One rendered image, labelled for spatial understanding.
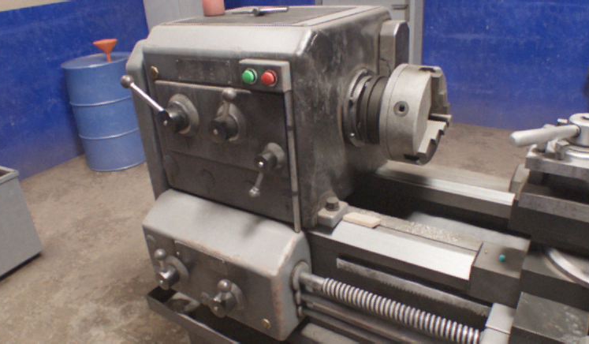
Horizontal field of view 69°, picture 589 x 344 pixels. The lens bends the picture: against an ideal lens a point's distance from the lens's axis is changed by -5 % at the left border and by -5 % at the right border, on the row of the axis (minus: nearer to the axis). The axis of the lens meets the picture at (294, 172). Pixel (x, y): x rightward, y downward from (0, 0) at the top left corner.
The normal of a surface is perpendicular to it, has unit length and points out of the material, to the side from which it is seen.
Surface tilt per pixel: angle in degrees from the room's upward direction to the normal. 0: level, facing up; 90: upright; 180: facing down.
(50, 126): 90
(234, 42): 45
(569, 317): 0
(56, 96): 90
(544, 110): 90
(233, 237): 32
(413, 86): 39
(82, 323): 0
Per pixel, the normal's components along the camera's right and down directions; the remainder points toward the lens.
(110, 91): 0.55, 0.33
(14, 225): 0.88, 0.14
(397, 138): -0.54, 0.52
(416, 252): -0.38, -0.50
